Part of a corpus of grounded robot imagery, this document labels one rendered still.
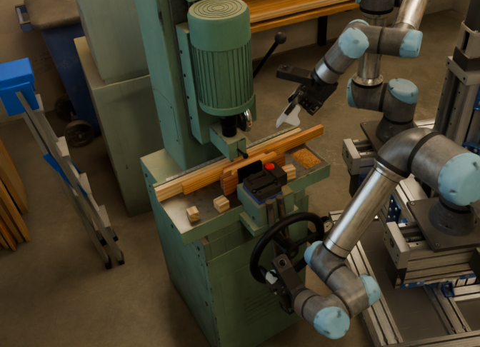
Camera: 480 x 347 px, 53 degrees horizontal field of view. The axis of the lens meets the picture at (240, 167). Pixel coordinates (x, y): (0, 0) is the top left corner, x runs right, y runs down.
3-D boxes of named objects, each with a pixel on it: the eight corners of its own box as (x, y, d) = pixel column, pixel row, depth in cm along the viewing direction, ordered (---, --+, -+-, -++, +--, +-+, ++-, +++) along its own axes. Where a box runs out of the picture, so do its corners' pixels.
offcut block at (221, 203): (223, 201, 162) (222, 194, 160) (229, 208, 159) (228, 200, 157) (213, 206, 160) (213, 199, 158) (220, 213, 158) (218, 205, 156)
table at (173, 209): (196, 266, 149) (193, 253, 145) (156, 208, 170) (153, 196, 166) (347, 190, 171) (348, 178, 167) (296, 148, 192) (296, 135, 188)
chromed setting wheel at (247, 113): (248, 139, 178) (246, 111, 170) (231, 123, 187) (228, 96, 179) (255, 136, 179) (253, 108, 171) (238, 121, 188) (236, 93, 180)
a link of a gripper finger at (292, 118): (289, 137, 144) (308, 112, 143) (273, 126, 143) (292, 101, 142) (288, 136, 147) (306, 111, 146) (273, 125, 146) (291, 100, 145)
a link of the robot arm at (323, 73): (320, 63, 132) (326, 49, 138) (310, 73, 135) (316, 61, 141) (341, 78, 133) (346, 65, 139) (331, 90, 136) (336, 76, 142)
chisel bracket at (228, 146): (230, 164, 163) (228, 144, 158) (210, 144, 173) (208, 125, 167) (248, 156, 166) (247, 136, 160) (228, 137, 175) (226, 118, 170)
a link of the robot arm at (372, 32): (381, 46, 143) (374, 61, 135) (343, 41, 146) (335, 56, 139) (385, 20, 138) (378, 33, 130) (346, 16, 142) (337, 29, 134)
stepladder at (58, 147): (99, 274, 256) (-13, 89, 178) (91, 242, 275) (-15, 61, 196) (128, 262, 260) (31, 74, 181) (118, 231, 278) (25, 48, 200)
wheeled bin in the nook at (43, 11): (64, 156, 337) (14, 23, 275) (56, 116, 378) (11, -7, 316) (155, 130, 354) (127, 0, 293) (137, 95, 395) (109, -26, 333)
